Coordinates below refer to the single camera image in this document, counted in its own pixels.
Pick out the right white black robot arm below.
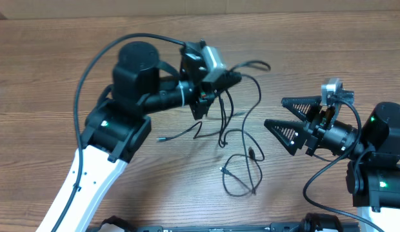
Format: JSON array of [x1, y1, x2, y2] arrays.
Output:
[[264, 95, 400, 231]]

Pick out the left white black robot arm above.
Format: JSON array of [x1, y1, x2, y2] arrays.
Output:
[[39, 41, 241, 231]]

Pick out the black usb cable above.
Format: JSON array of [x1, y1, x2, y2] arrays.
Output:
[[219, 60, 272, 197]]

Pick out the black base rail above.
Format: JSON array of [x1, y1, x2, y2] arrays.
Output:
[[86, 213, 360, 232]]

